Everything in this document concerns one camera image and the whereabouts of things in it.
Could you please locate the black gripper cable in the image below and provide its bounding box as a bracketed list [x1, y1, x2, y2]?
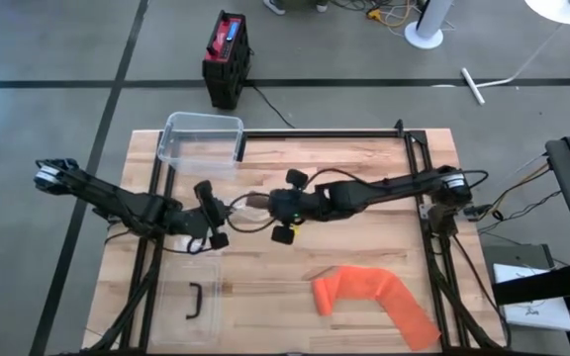
[225, 191, 279, 234]
[160, 235, 217, 256]

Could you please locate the red black battery box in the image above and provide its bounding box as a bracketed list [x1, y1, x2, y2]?
[201, 10, 253, 112]

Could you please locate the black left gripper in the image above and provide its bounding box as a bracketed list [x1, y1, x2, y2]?
[194, 179, 246, 250]

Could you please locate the white pole with round base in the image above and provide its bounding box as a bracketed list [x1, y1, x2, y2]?
[403, 0, 457, 51]

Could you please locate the orange elastic bandage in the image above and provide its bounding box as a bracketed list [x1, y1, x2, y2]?
[311, 264, 442, 353]

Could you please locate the grey flat box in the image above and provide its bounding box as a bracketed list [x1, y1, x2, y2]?
[480, 242, 557, 288]

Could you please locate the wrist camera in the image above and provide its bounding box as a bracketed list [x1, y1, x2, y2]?
[163, 205, 212, 238]
[314, 181, 365, 219]

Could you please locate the yellow floor cable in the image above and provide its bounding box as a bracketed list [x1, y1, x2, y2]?
[363, 0, 428, 31]

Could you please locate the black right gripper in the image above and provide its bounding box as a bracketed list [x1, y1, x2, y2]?
[254, 170, 319, 246]

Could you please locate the white box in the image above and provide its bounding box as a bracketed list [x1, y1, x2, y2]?
[492, 262, 570, 332]

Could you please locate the black table frame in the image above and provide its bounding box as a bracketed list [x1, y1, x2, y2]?
[79, 128, 512, 356]

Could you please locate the clear plastic container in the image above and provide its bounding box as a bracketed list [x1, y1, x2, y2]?
[155, 111, 245, 175]

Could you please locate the white floor stand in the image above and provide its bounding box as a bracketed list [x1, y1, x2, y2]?
[459, 22, 566, 108]

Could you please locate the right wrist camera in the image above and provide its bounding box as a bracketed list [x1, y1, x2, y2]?
[314, 181, 365, 219]

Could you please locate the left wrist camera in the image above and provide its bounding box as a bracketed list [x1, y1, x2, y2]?
[163, 205, 212, 238]

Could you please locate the black power cable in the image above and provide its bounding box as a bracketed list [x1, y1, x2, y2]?
[248, 81, 297, 131]

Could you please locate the clear plastic lid black handle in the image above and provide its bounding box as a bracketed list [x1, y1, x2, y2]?
[149, 258, 224, 348]

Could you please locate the black flat bar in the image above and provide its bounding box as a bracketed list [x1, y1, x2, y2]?
[491, 260, 570, 308]

